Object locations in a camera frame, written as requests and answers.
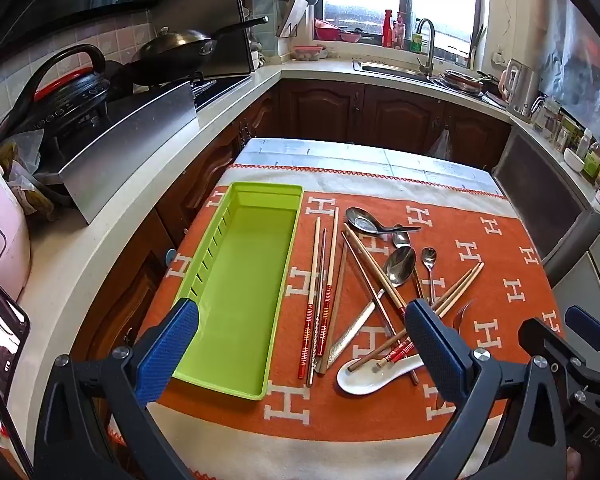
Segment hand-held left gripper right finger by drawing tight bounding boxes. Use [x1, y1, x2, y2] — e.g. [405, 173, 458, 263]
[404, 298, 569, 480]

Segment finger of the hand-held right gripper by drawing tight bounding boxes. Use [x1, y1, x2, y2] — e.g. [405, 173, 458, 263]
[564, 304, 600, 357]
[519, 316, 600, 402]

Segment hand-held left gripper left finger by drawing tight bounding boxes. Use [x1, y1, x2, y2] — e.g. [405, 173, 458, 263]
[32, 298, 201, 480]

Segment steel fork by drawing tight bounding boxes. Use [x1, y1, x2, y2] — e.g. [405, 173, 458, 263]
[387, 269, 476, 361]

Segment white ceramic soup spoon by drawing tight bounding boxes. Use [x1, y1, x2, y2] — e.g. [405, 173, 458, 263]
[336, 354, 427, 397]

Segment large metal spoon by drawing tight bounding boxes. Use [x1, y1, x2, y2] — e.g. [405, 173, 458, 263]
[327, 246, 417, 368]

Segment small metal spoon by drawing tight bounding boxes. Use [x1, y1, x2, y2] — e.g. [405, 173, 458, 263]
[421, 246, 439, 307]
[392, 231, 426, 301]

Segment green plastic utensil tray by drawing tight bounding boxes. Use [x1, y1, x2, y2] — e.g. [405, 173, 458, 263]
[172, 182, 305, 401]

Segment metal soup spoon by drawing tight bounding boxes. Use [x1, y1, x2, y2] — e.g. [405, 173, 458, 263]
[345, 206, 423, 236]

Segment white appliance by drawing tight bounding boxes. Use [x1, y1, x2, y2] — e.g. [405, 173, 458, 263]
[550, 210, 600, 331]

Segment orange and white printed blanket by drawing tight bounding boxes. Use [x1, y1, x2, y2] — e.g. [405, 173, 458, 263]
[105, 162, 566, 480]

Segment white kitchen countertop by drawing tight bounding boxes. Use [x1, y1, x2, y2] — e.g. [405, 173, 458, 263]
[10, 55, 600, 441]

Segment grey appliance with dark door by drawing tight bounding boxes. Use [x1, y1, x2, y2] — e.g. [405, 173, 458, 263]
[494, 125, 597, 286]

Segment row of condiment jars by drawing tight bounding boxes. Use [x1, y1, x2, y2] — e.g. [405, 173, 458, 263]
[530, 95, 600, 216]

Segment hanging white plastic bag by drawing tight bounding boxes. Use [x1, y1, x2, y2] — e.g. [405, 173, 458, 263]
[426, 128, 453, 158]

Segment low steel splash guard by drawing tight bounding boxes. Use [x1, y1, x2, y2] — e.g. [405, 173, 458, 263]
[57, 80, 199, 226]

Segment pink kitchen appliance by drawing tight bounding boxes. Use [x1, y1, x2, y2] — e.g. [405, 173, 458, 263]
[0, 145, 31, 301]

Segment pale grey table cover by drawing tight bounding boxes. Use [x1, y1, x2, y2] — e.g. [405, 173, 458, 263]
[232, 137, 496, 196]

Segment clear plastic bag with food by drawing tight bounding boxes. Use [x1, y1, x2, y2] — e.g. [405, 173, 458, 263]
[0, 130, 56, 221]

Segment steel electric kettle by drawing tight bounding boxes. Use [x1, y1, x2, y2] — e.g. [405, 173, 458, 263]
[500, 58, 538, 113]

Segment black glass stove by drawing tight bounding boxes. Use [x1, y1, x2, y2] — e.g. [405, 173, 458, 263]
[105, 72, 253, 111]

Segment brown wooden kitchen cabinets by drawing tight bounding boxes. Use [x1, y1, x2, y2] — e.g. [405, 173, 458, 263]
[72, 80, 513, 351]

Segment pile of dishes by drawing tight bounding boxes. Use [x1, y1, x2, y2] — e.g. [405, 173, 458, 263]
[440, 69, 501, 97]

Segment black electric cooker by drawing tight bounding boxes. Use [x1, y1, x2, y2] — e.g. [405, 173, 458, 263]
[0, 44, 111, 151]

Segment steel sink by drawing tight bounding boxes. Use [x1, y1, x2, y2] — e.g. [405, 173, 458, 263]
[352, 59, 448, 83]

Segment steel faucet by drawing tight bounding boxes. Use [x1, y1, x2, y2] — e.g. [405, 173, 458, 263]
[415, 18, 438, 78]

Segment green onion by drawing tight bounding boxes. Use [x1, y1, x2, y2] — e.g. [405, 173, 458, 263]
[470, 25, 487, 68]

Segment clear bowl with food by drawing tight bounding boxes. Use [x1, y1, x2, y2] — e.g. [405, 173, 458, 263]
[292, 45, 326, 62]

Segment red bowl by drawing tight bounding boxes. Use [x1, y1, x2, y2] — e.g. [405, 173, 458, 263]
[314, 18, 341, 41]

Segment tall steel splash guard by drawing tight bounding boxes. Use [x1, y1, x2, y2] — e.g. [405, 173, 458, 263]
[155, 0, 256, 78]

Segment grey printed wall sheet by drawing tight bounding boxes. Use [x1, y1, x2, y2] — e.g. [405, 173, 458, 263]
[535, 0, 600, 131]

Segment black wok with handle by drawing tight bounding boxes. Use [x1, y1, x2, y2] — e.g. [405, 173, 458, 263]
[130, 16, 270, 86]

